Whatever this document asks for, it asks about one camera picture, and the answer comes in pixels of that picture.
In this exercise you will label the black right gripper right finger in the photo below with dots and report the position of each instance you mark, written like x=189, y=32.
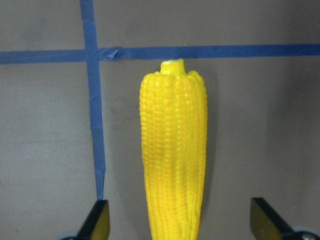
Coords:
x=267, y=224

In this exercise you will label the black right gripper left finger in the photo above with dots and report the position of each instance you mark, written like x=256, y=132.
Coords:
x=97, y=224

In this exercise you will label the yellow plastic corn cob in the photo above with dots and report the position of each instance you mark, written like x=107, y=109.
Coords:
x=173, y=114

